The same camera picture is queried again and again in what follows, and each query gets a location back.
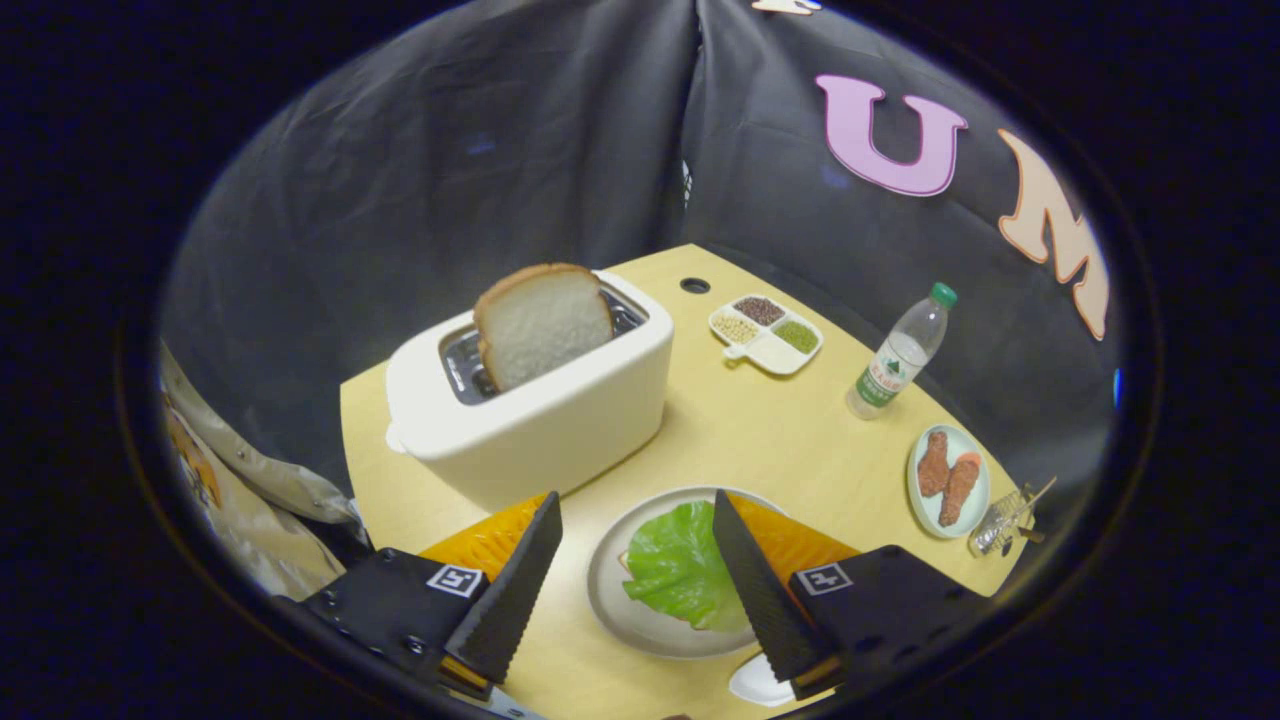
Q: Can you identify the clear plastic water bottle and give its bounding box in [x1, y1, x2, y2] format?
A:
[845, 281, 959, 422]

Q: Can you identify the plain white bread slice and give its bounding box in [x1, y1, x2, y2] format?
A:
[472, 262, 616, 394]

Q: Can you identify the white toaster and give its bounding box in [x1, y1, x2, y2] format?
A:
[384, 269, 676, 512]

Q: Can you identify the pale green oval plate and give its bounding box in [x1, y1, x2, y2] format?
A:
[905, 423, 992, 540]

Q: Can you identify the white square plate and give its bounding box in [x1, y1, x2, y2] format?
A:
[727, 651, 803, 709]

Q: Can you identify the green lettuce leaf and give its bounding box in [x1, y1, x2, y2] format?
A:
[621, 500, 752, 634]

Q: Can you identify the person's beige clothing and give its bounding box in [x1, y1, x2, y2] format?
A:
[158, 340, 373, 602]

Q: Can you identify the black backdrop cloth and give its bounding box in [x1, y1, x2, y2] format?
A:
[160, 0, 1123, 501]

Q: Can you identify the round beige plate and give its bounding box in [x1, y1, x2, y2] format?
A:
[586, 485, 793, 661]

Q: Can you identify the metal mesh utensil holder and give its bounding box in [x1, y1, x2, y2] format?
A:
[967, 486, 1041, 558]

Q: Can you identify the white divided condiment dish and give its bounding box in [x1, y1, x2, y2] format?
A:
[707, 293, 826, 377]

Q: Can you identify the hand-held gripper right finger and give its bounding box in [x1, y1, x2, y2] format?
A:
[711, 488, 993, 701]

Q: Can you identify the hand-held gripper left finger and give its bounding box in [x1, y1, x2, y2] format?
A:
[274, 490, 565, 701]

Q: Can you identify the brown fried meat piece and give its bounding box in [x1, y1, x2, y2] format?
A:
[916, 430, 952, 499]
[937, 451, 984, 529]

